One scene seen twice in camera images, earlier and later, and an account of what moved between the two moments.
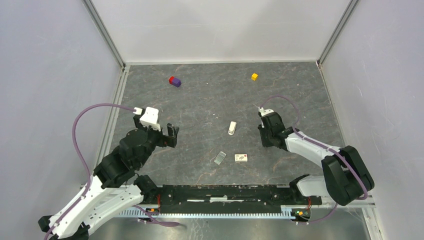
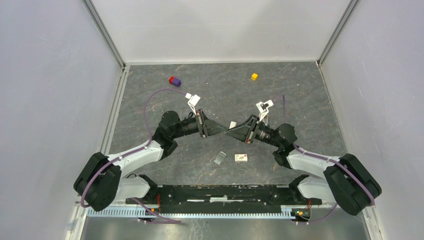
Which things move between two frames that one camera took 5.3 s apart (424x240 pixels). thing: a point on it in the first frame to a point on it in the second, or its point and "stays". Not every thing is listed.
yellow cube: x=254 y=76 stays
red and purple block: x=174 y=81 stays
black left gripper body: x=163 y=140 to x=201 y=124
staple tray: x=220 y=157 stays
